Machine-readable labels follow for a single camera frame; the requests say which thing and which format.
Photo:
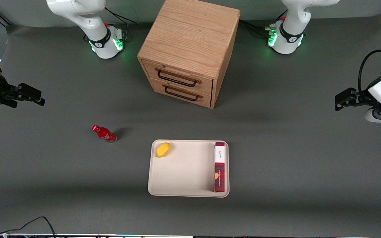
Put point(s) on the wooden drawer cabinet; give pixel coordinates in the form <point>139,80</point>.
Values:
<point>190,36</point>

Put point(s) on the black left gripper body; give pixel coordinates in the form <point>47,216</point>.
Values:
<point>361,98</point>

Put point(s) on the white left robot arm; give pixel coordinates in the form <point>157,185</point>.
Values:
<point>291,31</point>

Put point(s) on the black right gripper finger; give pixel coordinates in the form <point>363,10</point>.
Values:
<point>12,100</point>
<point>28,92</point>

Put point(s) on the yellow lemon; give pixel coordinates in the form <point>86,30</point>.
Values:
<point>163,149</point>

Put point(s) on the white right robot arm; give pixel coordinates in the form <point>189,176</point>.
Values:
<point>94,26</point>

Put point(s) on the red plaid carton box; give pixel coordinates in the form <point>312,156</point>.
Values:
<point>220,168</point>

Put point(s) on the red coke bottle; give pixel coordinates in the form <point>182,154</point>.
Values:
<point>106,134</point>

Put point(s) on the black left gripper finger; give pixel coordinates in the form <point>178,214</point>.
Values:
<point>350,92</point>
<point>344,101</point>

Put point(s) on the beige plastic tray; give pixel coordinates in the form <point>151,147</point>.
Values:
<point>185,175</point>

